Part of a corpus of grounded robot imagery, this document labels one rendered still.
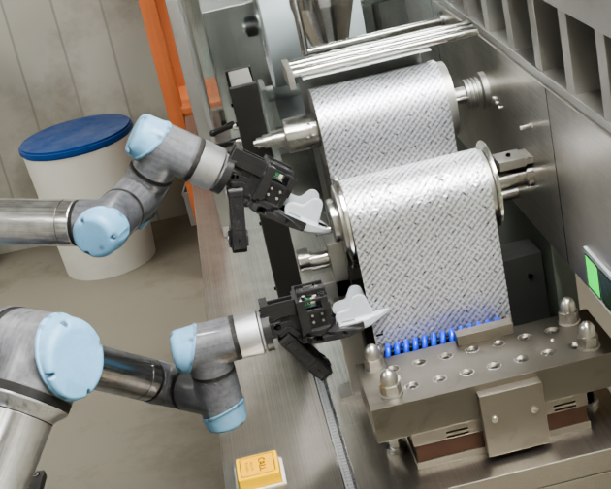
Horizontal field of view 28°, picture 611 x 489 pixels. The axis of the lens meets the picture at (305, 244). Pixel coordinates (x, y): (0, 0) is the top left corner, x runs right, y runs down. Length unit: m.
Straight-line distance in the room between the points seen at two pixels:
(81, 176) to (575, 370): 3.62
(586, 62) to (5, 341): 0.90
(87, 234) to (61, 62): 3.99
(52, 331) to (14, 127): 4.27
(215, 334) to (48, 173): 3.40
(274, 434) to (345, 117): 0.57
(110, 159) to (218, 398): 3.36
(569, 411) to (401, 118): 0.60
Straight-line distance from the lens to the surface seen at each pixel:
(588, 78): 1.76
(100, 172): 5.31
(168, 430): 4.12
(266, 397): 2.26
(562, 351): 1.96
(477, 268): 2.04
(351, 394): 2.18
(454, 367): 1.96
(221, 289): 2.76
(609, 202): 1.69
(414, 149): 2.20
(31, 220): 1.94
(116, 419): 4.28
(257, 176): 1.98
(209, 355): 1.99
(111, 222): 1.86
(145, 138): 1.93
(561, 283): 2.12
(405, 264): 2.01
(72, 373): 1.73
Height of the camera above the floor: 1.98
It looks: 22 degrees down
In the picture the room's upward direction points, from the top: 13 degrees counter-clockwise
